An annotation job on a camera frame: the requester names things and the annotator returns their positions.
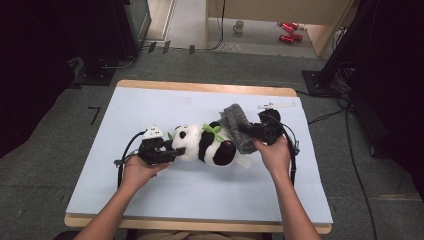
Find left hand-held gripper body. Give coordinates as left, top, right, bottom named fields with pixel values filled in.
left=137, top=124, right=178, bottom=167

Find black and white panda plush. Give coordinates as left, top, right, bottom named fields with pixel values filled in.
left=167, top=121, right=253, bottom=170

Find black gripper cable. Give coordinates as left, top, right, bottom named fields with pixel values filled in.
left=275, top=122, right=300, bottom=186
left=114, top=130, right=148, bottom=190

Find black metal stand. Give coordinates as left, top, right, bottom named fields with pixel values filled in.
left=301, top=0, right=371, bottom=98

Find dark equipment cabinet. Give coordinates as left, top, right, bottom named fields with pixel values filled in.
left=111, top=0, right=153, bottom=60

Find long black floor cable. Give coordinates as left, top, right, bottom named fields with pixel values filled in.
left=307, top=96, right=379, bottom=240

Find person's right hand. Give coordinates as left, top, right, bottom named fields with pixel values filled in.
left=252, top=134, right=293, bottom=182

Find beige wooden desk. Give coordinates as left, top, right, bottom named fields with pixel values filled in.
left=204, top=0, right=355, bottom=58

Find wooden table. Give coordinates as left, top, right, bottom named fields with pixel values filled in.
left=64, top=79, right=333, bottom=235

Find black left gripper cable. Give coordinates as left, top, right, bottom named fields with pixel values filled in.
left=114, top=130, right=148, bottom=190

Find person's legs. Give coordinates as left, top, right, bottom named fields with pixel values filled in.
left=134, top=230, right=265, bottom=240

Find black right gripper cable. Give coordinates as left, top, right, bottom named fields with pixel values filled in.
left=275, top=122, right=300, bottom=186

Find short black floor cable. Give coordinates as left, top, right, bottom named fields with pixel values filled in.
left=100, top=54, right=138, bottom=70

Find person's left hand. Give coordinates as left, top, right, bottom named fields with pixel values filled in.
left=119, top=155, right=171, bottom=194

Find black curtain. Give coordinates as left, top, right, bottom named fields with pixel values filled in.
left=0, top=0, right=116, bottom=159
left=348, top=0, right=424, bottom=201

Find grey fuzzy cloth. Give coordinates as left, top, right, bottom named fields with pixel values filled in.
left=218, top=103, right=260, bottom=155

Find light blue table mat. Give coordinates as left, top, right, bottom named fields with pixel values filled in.
left=65, top=86, right=334, bottom=225

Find thin black hanging cable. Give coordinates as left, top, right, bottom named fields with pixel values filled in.
left=205, top=0, right=226, bottom=52

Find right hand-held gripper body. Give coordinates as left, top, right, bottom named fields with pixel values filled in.
left=251, top=101, right=297, bottom=146

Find black stand base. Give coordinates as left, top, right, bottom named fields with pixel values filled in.
left=73, top=56, right=117, bottom=87

